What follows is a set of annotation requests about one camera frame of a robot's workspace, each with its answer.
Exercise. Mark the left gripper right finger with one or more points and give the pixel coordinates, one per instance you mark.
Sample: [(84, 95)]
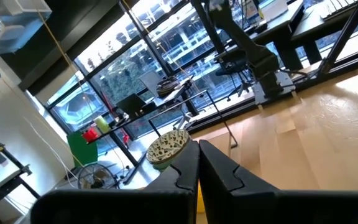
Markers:
[(219, 177)]

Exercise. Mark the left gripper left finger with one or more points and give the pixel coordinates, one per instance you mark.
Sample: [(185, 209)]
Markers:
[(185, 174)]

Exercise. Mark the dark patterned teal bowl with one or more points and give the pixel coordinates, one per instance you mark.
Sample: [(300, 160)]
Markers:
[(166, 146)]

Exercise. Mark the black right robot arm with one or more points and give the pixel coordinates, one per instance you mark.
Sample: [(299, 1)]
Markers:
[(259, 62)]

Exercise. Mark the black floor fan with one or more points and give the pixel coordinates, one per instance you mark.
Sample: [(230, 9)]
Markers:
[(97, 177)]

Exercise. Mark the black laptop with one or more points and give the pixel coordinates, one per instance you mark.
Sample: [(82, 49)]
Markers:
[(131, 104)]

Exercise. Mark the dark coiled bundle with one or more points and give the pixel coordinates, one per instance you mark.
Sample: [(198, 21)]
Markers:
[(167, 87)]

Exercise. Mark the yellow-green spool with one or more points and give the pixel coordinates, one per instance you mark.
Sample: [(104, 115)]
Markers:
[(102, 124)]

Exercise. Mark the red spool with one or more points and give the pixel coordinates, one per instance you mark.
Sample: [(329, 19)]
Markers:
[(89, 135)]

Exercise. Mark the black office chair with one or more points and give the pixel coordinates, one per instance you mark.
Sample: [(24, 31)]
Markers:
[(232, 62)]

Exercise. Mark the black keyboard desk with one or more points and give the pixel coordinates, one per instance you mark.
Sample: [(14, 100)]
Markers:
[(315, 34)]

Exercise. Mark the black metal stand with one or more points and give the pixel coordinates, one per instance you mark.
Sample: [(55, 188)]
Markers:
[(11, 183)]

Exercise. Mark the white keyboard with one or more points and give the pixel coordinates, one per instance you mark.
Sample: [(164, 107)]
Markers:
[(337, 7)]

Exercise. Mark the large glass window wall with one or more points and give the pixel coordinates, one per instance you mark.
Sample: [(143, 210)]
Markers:
[(126, 74)]

